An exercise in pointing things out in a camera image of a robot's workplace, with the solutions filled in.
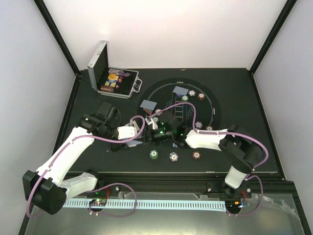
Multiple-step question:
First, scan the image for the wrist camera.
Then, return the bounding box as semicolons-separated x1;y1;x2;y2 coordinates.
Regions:
159;112;180;132
97;102;119;122

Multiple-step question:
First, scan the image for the brown poker chip stack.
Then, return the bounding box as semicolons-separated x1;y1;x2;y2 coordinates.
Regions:
192;151;201;159

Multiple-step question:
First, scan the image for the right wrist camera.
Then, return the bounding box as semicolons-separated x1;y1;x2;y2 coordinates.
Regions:
159;112;180;132

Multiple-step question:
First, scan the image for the blue white chip stack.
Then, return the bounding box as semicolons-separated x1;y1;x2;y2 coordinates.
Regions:
169;152;179;162

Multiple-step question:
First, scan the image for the purple chip roll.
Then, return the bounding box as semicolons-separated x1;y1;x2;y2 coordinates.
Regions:
109;68;124;76

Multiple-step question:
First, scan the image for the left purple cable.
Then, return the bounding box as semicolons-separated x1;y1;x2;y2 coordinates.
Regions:
25;115;146;218

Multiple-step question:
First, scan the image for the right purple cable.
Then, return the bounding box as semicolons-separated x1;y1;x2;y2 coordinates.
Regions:
146;102;269;217

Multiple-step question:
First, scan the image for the yellow big blind button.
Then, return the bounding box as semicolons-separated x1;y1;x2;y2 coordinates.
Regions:
108;74;118;80

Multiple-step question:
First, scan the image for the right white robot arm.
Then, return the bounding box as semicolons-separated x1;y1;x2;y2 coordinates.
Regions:
140;124;269;198

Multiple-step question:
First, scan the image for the white slotted cable duct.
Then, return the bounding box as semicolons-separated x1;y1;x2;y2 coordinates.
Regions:
63;198;226;212

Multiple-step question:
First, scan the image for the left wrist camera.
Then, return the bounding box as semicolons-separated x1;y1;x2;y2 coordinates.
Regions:
97;102;119;122

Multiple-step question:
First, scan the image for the open aluminium poker case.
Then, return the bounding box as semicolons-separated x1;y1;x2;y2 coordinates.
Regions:
88;40;142;99

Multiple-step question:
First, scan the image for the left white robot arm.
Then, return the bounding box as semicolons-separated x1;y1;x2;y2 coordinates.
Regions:
22;111;143;218

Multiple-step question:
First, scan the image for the purple cable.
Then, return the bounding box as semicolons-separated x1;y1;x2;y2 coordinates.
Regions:
25;115;146;218
146;102;269;217

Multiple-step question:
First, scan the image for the green poker chip stack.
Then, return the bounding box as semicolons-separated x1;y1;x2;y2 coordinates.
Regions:
149;150;158;160

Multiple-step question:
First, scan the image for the round black poker mat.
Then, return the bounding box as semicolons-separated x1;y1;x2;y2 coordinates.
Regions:
137;78;222;150

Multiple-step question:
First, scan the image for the red triangular all-in marker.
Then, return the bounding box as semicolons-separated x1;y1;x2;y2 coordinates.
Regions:
143;109;153;115

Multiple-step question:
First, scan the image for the blue white chip top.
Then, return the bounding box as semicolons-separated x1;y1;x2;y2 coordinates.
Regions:
188;90;196;96

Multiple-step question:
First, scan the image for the dealt card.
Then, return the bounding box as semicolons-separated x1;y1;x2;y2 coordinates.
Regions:
173;86;189;95
140;100;157;110

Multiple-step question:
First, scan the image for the blue backed card deck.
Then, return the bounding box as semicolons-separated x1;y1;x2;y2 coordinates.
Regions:
126;140;143;147

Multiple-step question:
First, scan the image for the black aluminium rail base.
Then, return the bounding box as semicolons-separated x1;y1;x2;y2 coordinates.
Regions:
95;172;298;200

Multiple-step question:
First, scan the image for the orange black chip roll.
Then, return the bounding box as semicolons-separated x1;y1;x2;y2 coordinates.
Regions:
101;86;114;93

